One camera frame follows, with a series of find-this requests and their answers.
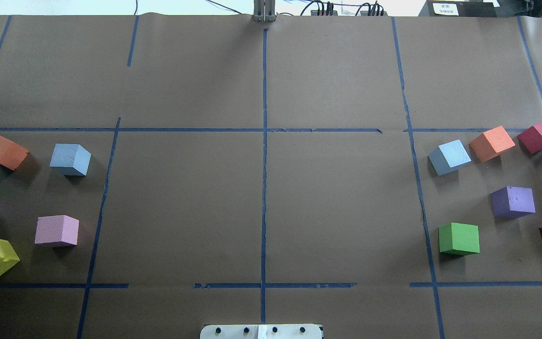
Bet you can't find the aluminium frame post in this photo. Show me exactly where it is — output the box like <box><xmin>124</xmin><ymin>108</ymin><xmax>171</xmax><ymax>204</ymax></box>
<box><xmin>253</xmin><ymin>0</ymin><xmax>277</xmax><ymax>22</ymax></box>

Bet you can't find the orange foam block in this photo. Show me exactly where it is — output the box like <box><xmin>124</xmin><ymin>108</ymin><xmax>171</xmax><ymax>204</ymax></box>
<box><xmin>0</xmin><ymin>135</ymin><xmax>29</xmax><ymax>171</ymax></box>
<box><xmin>469</xmin><ymin>125</ymin><xmax>516</xmax><ymax>162</ymax></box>

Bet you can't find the crimson foam block far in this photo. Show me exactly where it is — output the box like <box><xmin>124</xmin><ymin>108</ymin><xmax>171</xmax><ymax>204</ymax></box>
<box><xmin>518</xmin><ymin>121</ymin><xmax>542</xmax><ymax>154</ymax></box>

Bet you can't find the green foam block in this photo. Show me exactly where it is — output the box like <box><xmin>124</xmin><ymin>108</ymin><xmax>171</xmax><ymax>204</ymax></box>
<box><xmin>438</xmin><ymin>222</ymin><xmax>480</xmax><ymax>256</ymax></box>

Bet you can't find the pink foam block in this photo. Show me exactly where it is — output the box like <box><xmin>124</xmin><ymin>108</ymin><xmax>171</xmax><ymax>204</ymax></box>
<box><xmin>34</xmin><ymin>215</ymin><xmax>80</xmax><ymax>247</ymax></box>

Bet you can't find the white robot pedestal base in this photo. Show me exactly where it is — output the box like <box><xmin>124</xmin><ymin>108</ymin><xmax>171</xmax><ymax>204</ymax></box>
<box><xmin>199</xmin><ymin>323</ymin><xmax>324</xmax><ymax>339</ymax></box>

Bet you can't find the purple foam block right side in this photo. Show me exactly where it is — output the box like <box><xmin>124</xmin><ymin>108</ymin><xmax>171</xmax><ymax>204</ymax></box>
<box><xmin>490</xmin><ymin>186</ymin><xmax>536</xmax><ymax>219</ymax></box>

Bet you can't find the blue foam block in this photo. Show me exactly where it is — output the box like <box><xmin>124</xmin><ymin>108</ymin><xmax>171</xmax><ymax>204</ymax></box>
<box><xmin>49</xmin><ymin>144</ymin><xmax>92</xmax><ymax>176</ymax></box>
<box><xmin>428</xmin><ymin>139</ymin><xmax>471</xmax><ymax>176</ymax></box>

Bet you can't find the orange foam block left side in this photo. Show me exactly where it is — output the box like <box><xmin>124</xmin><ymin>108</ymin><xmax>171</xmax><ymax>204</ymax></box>
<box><xmin>0</xmin><ymin>135</ymin><xmax>29</xmax><ymax>171</ymax></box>

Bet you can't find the black power supply box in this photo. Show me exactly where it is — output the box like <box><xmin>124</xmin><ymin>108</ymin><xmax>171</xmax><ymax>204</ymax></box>
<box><xmin>418</xmin><ymin>0</ymin><xmax>497</xmax><ymax>17</ymax></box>

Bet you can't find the orange foam block right side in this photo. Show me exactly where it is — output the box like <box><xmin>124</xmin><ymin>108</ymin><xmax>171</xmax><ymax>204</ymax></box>
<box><xmin>469</xmin><ymin>125</ymin><xmax>516</xmax><ymax>162</ymax></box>

